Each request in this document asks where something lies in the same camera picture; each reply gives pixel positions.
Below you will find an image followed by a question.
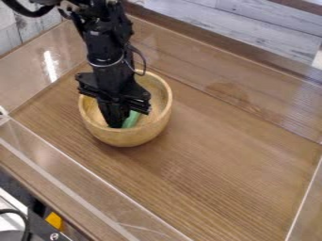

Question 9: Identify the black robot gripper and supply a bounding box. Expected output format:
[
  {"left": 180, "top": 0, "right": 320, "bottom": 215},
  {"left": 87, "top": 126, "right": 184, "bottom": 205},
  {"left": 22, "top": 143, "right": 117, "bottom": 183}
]
[{"left": 75, "top": 59, "right": 151, "bottom": 128}]

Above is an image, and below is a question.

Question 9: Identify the green rectangular block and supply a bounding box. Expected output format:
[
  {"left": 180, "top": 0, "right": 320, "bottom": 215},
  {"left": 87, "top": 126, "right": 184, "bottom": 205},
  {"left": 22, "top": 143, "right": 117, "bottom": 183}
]
[{"left": 121, "top": 110, "right": 140, "bottom": 128}]

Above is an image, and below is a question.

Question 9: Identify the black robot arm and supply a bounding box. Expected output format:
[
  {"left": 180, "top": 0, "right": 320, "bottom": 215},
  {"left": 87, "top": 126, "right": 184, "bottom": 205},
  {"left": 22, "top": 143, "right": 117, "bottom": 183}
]
[{"left": 2, "top": 0, "right": 151, "bottom": 128}]

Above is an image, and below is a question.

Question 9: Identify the brown wooden bowl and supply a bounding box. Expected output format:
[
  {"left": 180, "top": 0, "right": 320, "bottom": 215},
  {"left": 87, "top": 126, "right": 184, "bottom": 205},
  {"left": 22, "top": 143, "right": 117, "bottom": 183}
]
[{"left": 77, "top": 72, "right": 173, "bottom": 147}]

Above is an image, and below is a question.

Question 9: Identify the yellow and black device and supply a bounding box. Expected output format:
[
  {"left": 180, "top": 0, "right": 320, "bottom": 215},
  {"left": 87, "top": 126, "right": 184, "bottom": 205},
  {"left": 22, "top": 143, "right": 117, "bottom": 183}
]
[{"left": 28, "top": 200, "right": 84, "bottom": 241}]

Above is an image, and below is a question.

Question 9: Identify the clear acrylic tray wall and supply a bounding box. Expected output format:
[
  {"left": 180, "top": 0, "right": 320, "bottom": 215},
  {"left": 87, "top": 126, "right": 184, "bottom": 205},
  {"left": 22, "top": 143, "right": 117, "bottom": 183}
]
[{"left": 0, "top": 115, "right": 192, "bottom": 241}]

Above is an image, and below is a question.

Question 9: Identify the black cable bottom left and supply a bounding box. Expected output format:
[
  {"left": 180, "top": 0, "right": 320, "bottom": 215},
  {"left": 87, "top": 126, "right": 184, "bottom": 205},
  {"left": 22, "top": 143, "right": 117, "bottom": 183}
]
[{"left": 0, "top": 208, "right": 32, "bottom": 241}]

